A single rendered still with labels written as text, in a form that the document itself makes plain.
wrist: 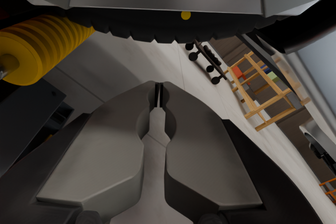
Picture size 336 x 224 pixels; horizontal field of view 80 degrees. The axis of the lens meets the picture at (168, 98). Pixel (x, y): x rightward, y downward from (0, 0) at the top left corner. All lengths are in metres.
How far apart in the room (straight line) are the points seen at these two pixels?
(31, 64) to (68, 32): 0.08
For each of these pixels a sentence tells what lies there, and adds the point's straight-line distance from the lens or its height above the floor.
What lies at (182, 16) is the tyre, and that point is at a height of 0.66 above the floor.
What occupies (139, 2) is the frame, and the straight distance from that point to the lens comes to 0.18.
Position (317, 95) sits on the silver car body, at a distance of 0.48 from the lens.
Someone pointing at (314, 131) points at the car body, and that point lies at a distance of 2.80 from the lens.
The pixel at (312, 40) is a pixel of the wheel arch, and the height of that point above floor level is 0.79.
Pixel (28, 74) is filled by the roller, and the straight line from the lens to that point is 0.26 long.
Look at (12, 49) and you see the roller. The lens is 0.25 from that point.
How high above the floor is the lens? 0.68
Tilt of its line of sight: 22 degrees down
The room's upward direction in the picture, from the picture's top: 52 degrees clockwise
